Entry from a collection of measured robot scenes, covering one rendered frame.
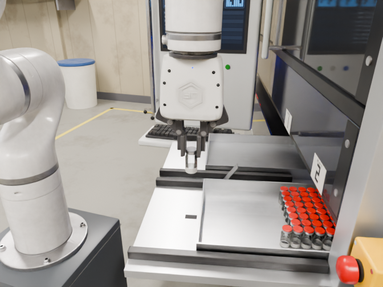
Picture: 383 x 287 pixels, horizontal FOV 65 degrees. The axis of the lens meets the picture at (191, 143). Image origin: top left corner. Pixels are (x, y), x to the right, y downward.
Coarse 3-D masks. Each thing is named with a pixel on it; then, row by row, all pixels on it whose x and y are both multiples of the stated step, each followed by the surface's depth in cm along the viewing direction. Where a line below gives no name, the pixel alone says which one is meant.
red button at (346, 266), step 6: (342, 258) 45; (348, 258) 45; (354, 258) 45; (336, 264) 46; (342, 264) 44; (348, 264) 44; (354, 264) 44; (336, 270) 46; (342, 270) 44; (348, 270) 43; (354, 270) 43; (342, 276) 44; (348, 276) 43; (354, 276) 43; (348, 282) 44; (354, 282) 44
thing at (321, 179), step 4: (316, 156) 68; (316, 160) 68; (312, 164) 70; (316, 164) 68; (320, 164) 65; (312, 168) 70; (316, 168) 68; (320, 168) 65; (324, 168) 63; (312, 172) 70; (320, 172) 65; (324, 172) 62; (312, 176) 70; (316, 176) 67; (320, 176) 65; (324, 176) 62; (320, 180) 65; (324, 180) 63; (316, 184) 67; (320, 184) 64; (320, 188) 64; (320, 192) 64
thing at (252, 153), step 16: (208, 144) 106; (224, 144) 114; (240, 144) 114; (256, 144) 114; (272, 144) 114; (288, 144) 114; (208, 160) 102; (224, 160) 102; (240, 160) 102; (256, 160) 102; (272, 160) 102; (288, 160) 102; (304, 176) 91
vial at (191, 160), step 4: (188, 152) 53; (196, 152) 53; (188, 156) 53; (192, 156) 53; (188, 160) 53; (192, 160) 53; (196, 160) 53; (188, 164) 53; (192, 164) 53; (196, 164) 54; (188, 168) 54; (192, 168) 54; (196, 168) 54; (188, 172) 54; (192, 172) 54
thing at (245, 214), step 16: (208, 192) 84; (224, 192) 84; (240, 192) 84; (256, 192) 84; (272, 192) 84; (208, 208) 78; (224, 208) 78; (240, 208) 78; (256, 208) 78; (272, 208) 78; (208, 224) 72; (224, 224) 72; (240, 224) 72; (256, 224) 72; (272, 224) 72; (208, 240) 67; (224, 240) 67; (240, 240) 67; (256, 240) 67; (272, 240) 67; (288, 256) 61; (304, 256) 60; (320, 256) 60
